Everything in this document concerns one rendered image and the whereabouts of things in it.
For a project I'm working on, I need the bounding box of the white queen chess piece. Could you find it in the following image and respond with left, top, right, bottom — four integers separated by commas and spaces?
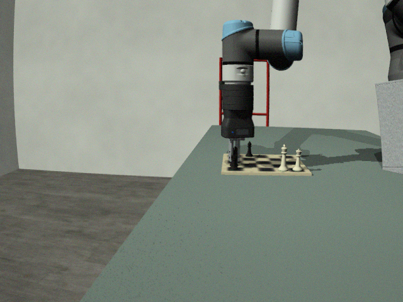
293, 149, 302, 171

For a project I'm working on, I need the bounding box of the white chess king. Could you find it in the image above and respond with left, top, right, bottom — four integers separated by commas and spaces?
278, 144, 288, 171

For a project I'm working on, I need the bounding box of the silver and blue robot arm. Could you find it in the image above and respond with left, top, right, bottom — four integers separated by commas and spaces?
222, 0, 403, 81

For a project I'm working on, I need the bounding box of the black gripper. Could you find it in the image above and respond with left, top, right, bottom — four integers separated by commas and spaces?
219, 65, 254, 162

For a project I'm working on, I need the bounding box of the black and cream chessboard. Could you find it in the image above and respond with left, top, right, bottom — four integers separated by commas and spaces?
221, 154, 312, 176

